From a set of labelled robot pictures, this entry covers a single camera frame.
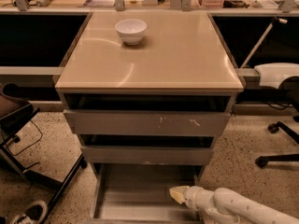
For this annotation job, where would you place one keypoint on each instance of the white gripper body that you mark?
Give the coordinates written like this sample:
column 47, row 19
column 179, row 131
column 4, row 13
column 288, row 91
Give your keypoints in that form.
column 191, row 195

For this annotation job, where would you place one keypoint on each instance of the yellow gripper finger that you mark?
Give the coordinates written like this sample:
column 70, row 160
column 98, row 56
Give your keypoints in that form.
column 177, row 193

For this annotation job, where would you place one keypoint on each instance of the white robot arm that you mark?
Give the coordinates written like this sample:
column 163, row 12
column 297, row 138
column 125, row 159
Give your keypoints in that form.
column 226, row 206

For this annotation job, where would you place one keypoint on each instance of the grey bottom drawer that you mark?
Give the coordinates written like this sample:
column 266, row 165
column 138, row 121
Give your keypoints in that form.
column 139, row 194

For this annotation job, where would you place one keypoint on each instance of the grey drawer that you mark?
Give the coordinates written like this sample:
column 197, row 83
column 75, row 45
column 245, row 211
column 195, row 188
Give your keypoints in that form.
column 150, row 115
column 139, row 194
column 157, row 150

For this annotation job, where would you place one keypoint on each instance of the grey middle drawer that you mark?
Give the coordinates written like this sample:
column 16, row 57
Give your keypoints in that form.
column 157, row 150

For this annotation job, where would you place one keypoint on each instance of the grey drawer cabinet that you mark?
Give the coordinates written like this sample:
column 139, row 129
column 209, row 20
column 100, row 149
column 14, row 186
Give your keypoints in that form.
column 181, row 53

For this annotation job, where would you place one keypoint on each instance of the grey top drawer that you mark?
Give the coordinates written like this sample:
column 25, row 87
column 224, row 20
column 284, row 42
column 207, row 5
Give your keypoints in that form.
column 150, row 115

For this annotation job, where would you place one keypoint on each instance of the black sneaker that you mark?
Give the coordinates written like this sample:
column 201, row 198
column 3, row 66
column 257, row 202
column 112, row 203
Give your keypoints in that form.
column 34, row 213

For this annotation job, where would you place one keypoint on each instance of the white chair seat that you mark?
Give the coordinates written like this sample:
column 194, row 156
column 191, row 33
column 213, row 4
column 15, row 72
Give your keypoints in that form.
column 274, row 74

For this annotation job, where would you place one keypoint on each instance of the white ceramic bowl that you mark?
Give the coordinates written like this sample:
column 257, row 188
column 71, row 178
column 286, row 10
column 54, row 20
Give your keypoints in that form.
column 131, row 31

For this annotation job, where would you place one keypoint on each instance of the white stick with tip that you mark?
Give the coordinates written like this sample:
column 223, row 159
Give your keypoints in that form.
column 262, row 38

